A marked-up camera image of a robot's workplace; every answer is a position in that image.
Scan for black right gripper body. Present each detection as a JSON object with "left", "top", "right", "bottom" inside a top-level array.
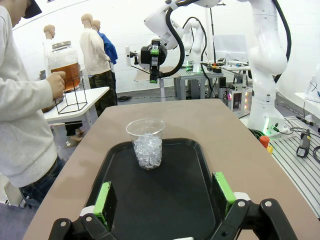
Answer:
[{"left": 134, "top": 43, "right": 168, "bottom": 71}]

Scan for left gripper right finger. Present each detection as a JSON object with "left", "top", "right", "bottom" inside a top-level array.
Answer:
[{"left": 211, "top": 171, "right": 300, "bottom": 240}]

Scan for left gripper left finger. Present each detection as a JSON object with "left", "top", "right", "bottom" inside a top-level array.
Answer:
[{"left": 48, "top": 180, "right": 123, "bottom": 240}]

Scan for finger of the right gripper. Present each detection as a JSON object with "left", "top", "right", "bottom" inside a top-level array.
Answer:
[
  {"left": 150, "top": 39, "right": 161, "bottom": 56},
  {"left": 149, "top": 56, "right": 161, "bottom": 84}
]

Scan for short clear iced cup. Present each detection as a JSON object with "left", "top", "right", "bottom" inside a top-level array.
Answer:
[{"left": 125, "top": 118, "right": 166, "bottom": 170}]

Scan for glass tea dispenser jar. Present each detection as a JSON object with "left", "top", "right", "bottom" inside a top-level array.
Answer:
[{"left": 47, "top": 40, "right": 81, "bottom": 91}]

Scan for person's right forearm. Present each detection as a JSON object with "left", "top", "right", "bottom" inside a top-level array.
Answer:
[{"left": 0, "top": 76, "right": 55, "bottom": 121}]

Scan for person's right hand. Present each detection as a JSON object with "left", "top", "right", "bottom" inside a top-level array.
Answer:
[{"left": 45, "top": 71, "right": 67, "bottom": 100}]

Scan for mannequin blue jacket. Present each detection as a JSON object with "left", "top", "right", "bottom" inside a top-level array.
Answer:
[{"left": 91, "top": 19, "right": 119, "bottom": 101}]

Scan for mannequin cream sweater camouflage trousers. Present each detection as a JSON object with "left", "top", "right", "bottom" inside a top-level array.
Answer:
[{"left": 79, "top": 13, "right": 118, "bottom": 117}]

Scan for black plastic serving tray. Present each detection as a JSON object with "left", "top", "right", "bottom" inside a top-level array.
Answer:
[{"left": 83, "top": 137, "right": 217, "bottom": 240}]

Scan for white side table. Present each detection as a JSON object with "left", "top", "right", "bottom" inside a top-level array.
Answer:
[{"left": 42, "top": 86, "right": 111, "bottom": 123}]

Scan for red emergency stop button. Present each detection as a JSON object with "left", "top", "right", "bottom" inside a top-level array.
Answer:
[{"left": 259, "top": 134, "right": 274, "bottom": 155}]

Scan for computer case with lights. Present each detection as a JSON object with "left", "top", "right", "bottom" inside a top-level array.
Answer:
[{"left": 226, "top": 84, "right": 253, "bottom": 112}]

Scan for black handheld controller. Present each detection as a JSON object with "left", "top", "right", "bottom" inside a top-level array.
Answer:
[{"left": 296, "top": 128, "right": 312, "bottom": 158}]

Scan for mannequin white shirt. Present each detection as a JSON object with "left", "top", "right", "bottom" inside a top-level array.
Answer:
[{"left": 42, "top": 24, "right": 57, "bottom": 78}]

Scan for person in grey sweatshirt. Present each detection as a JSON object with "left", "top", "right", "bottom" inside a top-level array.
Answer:
[{"left": 0, "top": 0, "right": 67, "bottom": 208}]

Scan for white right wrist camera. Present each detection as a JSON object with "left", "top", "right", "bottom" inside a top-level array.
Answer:
[{"left": 124, "top": 45, "right": 132, "bottom": 66}]

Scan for black right arm hose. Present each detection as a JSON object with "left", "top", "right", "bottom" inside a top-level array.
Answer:
[{"left": 159, "top": 0, "right": 293, "bottom": 85}]

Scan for aluminium frame workbench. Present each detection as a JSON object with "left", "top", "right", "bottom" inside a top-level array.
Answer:
[{"left": 173, "top": 63, "right": 251, "bottom": 101}]

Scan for black wire jar stand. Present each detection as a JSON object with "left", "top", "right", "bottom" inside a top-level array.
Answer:
[{"left": 53, "top": 77, "right": 88, "bottom": 115}]

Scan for aluminium slotted base plate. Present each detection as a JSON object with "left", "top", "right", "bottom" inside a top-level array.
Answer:
[{"left": 239, "top": 116, "right": 320, "bottom": 218}]

